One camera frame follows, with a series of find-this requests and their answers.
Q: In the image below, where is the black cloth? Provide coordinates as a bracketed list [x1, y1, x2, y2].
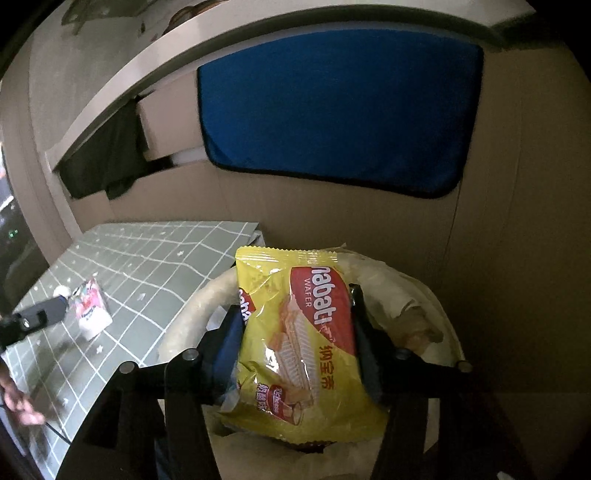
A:
[58, 97, 151, 200]

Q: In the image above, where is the white bin with plastic liner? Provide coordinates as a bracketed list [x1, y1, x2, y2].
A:
[157, 240, 467, 480]

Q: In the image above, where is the pink and white tissue packet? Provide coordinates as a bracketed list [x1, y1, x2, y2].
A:
[69, 277, 114, 341]

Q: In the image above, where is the white box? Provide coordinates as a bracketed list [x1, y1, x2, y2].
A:
[136, 74, 206, 162]

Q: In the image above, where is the brown cardboard panel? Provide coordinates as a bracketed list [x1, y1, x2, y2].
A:
[69, 44, 591, 398]

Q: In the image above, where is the black cable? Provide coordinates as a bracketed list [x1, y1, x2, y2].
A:
[44, 419, 75, 446]

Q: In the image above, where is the yellow wafer snack packet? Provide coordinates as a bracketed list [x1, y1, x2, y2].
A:
[215, 246, 391, 446]

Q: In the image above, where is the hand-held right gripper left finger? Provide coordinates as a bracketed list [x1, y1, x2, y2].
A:
[55, 305, 247, 480]

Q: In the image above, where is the person's left hand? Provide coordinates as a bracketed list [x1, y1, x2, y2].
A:
[0, 364, 47, 425]

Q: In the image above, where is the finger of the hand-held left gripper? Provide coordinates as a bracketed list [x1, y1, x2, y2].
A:
[0, 296, 68, 352]

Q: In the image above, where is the white shelf board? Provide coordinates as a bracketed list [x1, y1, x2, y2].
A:
[44, 0, 546, 174]

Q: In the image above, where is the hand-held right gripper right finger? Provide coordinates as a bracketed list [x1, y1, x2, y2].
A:
[347, 282, 527, 480]

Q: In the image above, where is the blue cloth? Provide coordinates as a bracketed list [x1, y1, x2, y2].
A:
[197, 34, 485, 200]

